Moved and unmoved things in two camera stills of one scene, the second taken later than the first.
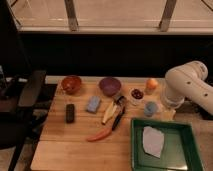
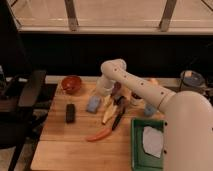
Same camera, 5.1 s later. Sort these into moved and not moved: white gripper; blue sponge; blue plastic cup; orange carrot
Moved: white gripper
Not moved: blue sponge; blue plastic cup; orange carrot
